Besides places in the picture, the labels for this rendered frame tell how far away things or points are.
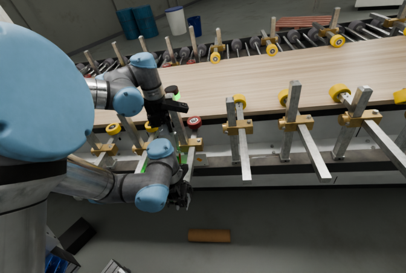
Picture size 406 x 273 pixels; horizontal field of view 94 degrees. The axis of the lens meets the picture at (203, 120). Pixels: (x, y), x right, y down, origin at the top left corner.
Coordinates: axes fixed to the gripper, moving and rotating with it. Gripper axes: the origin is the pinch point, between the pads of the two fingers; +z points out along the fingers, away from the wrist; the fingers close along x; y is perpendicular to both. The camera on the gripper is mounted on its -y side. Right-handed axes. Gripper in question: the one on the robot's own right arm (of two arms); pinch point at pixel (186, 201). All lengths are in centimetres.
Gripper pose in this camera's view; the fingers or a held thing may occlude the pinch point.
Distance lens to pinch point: 85.0
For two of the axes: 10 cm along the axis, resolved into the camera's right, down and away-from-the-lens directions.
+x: 9.8, -0.8, -1.7
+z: 1.7, 7.8, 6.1
